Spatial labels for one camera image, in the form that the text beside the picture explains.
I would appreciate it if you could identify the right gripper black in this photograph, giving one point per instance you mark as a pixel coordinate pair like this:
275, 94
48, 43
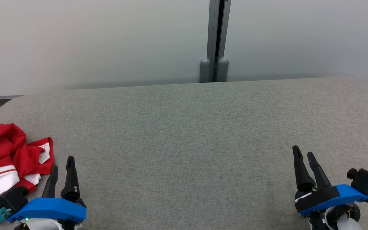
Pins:
318, 196

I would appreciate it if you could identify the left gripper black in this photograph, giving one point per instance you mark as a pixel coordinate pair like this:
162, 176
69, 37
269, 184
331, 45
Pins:
81, 202

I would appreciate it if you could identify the red and white shorts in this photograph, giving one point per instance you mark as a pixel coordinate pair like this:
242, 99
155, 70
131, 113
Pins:
5, 147

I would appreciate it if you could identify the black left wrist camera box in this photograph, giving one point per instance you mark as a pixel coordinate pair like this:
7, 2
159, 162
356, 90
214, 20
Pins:
10, 198

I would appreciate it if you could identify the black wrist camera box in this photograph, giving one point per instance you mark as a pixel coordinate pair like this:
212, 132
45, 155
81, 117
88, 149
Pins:
10, 198
366, 180

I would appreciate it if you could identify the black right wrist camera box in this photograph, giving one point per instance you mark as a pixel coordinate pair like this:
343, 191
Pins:
366, 180

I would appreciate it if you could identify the grey cylinder post foot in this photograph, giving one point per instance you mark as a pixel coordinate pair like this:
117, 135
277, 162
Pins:
204, 70
223, 69

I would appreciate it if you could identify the grey metal partition post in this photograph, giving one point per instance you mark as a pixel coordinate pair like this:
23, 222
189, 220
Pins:
212, 28

